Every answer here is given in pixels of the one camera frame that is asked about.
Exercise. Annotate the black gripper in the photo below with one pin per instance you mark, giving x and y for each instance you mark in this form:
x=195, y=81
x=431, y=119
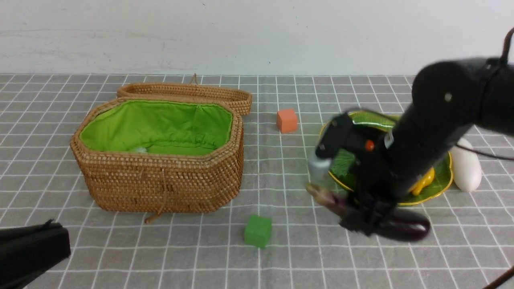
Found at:
x=384, y=177

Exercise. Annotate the purple eggplant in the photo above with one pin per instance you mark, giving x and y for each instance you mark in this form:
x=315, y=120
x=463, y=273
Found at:
x=389, y=222

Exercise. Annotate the yellow banana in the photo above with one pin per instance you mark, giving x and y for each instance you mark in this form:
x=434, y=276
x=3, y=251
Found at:
x=423, y=182

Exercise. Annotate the white radish with leaves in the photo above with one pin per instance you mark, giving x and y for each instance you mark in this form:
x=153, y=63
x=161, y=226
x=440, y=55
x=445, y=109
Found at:
x=466, y=169

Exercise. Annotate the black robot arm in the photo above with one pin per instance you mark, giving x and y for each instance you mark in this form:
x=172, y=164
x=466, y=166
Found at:
x=448, y=98

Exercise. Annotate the green leaf-shaped glass plate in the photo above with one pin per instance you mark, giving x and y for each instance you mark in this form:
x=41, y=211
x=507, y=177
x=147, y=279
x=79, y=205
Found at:
x=377, y=125

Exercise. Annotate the grey checked tablecloth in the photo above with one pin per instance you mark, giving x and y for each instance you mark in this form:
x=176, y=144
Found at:
x=470, y=245

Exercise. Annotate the green foam cube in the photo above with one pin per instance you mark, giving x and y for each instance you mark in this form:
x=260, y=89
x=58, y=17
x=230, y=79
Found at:
x=257, y=232

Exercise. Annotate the orange foam cube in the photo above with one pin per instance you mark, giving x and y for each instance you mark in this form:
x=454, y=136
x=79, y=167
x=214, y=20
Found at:
x=287, y=121

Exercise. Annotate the wicker basket with green lining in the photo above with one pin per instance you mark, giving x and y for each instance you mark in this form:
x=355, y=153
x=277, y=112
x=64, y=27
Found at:
x=161, y=155

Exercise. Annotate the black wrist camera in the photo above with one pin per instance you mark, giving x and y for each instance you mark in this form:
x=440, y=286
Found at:
x=339, y=133

